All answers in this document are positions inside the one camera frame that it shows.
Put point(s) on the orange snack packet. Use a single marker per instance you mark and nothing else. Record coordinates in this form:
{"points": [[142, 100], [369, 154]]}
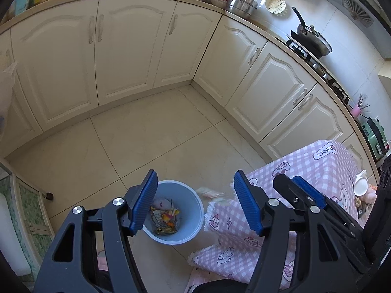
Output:
{"points": [[212, 193]]}

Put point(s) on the pink utensil holder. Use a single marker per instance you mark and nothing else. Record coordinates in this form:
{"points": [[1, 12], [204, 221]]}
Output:
{"points": [[356, 111]]}

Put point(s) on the glass door floor cabinet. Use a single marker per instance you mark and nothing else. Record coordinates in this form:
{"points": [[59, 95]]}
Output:
{"points": [[33, 207]]}

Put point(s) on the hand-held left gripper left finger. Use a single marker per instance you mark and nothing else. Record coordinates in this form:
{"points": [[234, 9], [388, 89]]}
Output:
{"points": [[143, 203]]}

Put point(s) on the teal carton box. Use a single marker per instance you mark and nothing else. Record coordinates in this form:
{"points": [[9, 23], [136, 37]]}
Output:
{"points": [[22, 1]]}

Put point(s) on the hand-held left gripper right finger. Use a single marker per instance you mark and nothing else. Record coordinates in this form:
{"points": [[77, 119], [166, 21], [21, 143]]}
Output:
{"points": [[247, 203]]}

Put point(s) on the grey range hood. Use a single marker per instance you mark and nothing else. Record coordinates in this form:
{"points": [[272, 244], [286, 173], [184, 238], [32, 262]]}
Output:
{"points": [[351, 3]]}

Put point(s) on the person's dark clothing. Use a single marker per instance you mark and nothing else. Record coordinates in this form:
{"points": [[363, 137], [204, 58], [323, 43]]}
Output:
{"points": [[213, 287]]}

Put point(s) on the blue plastic waste bin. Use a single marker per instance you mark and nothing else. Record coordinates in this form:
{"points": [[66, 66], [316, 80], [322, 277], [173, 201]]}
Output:
{"points": [[192, 219]]}

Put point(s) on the white rounded appliance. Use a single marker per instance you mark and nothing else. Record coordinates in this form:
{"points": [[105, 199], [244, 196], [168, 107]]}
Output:
{"points": [[12, 238]]}

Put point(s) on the small dark door stopper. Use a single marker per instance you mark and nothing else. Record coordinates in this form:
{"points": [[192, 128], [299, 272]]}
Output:
{"points": [[48, 196]]}

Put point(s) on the white bowl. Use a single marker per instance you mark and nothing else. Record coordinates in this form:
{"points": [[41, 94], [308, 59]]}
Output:
{"points": [[218, 3]]}

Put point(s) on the silver snack bag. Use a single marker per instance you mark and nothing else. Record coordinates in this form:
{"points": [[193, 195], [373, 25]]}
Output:
{"points": [[162, 225]]}

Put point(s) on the green electric cooker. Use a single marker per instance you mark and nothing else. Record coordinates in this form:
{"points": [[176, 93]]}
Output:
{"points": [[374, 137]]}

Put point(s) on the pink checked tablecloth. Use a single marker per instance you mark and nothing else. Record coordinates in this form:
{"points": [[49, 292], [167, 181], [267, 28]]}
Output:
{"points": [[305, 164]]}

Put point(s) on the white spoon-shaped dish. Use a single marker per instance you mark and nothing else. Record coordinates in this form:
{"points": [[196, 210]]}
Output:
{"points": [[361, 184]]}

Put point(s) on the black wok with lid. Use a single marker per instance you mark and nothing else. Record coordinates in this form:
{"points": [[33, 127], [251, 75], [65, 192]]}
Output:
{"points": [[314, 41]]}

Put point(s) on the white paper scrap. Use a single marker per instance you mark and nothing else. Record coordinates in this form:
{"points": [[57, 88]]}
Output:
{"points": [[162, 204]]}

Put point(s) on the black glass gas hob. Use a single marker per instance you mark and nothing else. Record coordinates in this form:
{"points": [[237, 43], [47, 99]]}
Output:
{"points": [[328, 79]]}

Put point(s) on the cream base kitchen cabinets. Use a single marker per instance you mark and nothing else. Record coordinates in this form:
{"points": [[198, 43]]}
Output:
{"points": [[128, 42]]}

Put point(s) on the stainless steel steamer pot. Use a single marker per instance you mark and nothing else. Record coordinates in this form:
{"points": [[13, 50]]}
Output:
{"points": [[243, 4]]}

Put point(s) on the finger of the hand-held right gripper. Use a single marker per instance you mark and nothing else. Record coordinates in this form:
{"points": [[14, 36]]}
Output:
{"points": [[384, 195], [310, 190]]}

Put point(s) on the cream perforated plate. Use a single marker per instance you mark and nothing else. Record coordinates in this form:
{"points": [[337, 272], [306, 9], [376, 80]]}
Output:
{"points": [[275, 4]]}

